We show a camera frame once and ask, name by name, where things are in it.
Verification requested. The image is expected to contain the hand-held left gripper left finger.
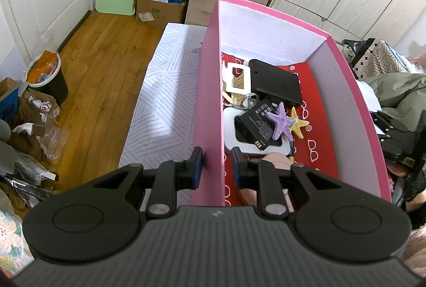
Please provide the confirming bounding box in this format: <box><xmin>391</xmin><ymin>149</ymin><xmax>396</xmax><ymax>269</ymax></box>
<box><xmin>78</xmin><ymin>146</ymin><xmax>204</xmax><ymax>218</ymax></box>

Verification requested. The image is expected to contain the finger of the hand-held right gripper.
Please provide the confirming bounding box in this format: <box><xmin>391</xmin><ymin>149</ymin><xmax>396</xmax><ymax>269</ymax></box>
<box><xmin>370</xmin><ymin>111</ymin><xmax>407</xmax><ymax>134</ymax></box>
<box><xmin>381</xmin><ymin>137</ymin><xmax>403</xmax><ymax>162</ymax></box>

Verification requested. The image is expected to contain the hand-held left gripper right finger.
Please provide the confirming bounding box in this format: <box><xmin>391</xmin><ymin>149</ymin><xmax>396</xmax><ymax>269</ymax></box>
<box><xmin>232</xmin><ymin>146</ymin><xmax>362</xmax><ymax>219</ymax></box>

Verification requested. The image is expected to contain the white pocket router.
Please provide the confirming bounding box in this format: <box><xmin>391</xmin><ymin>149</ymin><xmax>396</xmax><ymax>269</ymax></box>
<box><xmin>223</xmin><ymin>106</ymin><xmax>293</xmax><ymax>155</ymax></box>

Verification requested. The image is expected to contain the round pinkish case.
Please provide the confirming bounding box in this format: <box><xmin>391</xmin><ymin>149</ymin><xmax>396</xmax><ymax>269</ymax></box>
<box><xmin>238</xmin><ymin>153</ymin><xmax>294</xmax><ymax>208</ymax></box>

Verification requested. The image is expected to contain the black battery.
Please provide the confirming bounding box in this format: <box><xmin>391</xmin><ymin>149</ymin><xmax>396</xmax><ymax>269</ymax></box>
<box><xmin>240</xmin><ymin>99</ymin><xmax>283</xmax><ymax>151</ymax></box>

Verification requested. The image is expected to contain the purple starfish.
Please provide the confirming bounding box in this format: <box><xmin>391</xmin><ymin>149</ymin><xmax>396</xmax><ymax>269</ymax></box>
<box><xmin>268</xmin><ymin>102</ymin><xmax>296</xmax><ymax>141</ymax></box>

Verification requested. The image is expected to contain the key ring with keys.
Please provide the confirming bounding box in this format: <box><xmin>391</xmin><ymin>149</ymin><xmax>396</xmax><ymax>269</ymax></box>
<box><xmin>240</xmin><ymin>92</ymin><xmax>259</xmax><ymax>110</ymax></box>

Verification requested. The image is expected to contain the yellow starfish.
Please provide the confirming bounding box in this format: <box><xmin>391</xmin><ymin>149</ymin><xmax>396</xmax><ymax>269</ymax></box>
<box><xmin>288</xmin><ymin>106</ymin><xmax>310</xmax><ymax>140</ymax></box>

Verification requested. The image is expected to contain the pink cardboard box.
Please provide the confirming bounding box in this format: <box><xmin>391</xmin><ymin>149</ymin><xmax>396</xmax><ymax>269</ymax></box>
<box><xmin>191</xmin><ymin>0</ymin><xmax>392</xmax><ymax>208</ymax></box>

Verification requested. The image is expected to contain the black case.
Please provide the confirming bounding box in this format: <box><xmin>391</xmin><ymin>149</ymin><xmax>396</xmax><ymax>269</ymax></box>
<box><xmin>248</xmin><ymin>59</ymin><xmax>303</xmax><ymax>107</ymax></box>

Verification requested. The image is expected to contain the cream hair claw clip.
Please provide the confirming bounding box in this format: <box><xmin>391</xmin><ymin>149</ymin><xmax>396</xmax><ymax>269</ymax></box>
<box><xmin>222</xmin><ymin>62</ymin><xmax>252</xmax><ymax>106</ymax></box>

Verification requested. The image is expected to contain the olive duvet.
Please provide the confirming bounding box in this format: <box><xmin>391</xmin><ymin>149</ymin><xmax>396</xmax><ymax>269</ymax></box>
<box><xmin>366</xmin><ymin>72</ymin><xmax>426</xmax><ymax>128</ymax></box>

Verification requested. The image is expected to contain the geometric patterned bag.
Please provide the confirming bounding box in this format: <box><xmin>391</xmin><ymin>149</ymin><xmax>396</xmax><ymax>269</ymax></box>
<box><xmin>353</xmin><ymin>39</ymin><xmax>415</xmax><ymax>79</ymax></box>

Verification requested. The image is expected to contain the large cardboard box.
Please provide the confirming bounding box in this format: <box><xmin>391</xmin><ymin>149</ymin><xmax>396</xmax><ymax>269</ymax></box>
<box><xmin>136</xmin><ymin>0</ymin><xmax>189</xmax><ymax>28</ymax></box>

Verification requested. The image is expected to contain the small open cardboard box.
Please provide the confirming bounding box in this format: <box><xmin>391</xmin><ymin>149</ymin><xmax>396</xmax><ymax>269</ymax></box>
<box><xmin>22</xmin><ymin>87</ymin><xmax>62</xmax><ymax>119</ymax></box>

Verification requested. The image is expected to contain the brown cloth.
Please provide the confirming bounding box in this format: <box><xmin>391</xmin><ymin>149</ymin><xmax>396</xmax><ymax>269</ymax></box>
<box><xmin>10</xmin><ymin>97</ymin><xmax>45</xmax><ymax>159</ymax></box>

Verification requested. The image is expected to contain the trash bin with orange bag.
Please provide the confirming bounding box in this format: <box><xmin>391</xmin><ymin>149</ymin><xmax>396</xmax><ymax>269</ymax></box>
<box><xmin>26</xmin><ymin>51</ymin><xmax>69</xmax><ymax>104</ymax></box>

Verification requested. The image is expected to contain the blue cardboard box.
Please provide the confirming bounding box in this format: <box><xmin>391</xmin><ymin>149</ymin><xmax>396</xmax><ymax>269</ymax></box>
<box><xmin>0</xmin><ymin>77</ymin><xmax>21</xmax><ymax>123</ymax></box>

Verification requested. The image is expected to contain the floral cloth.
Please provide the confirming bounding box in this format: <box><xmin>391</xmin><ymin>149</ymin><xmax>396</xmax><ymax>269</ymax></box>
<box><xmin>0</xmin><ymin>207</ymin><xmax>34</xmax><ymax>274</ymax></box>

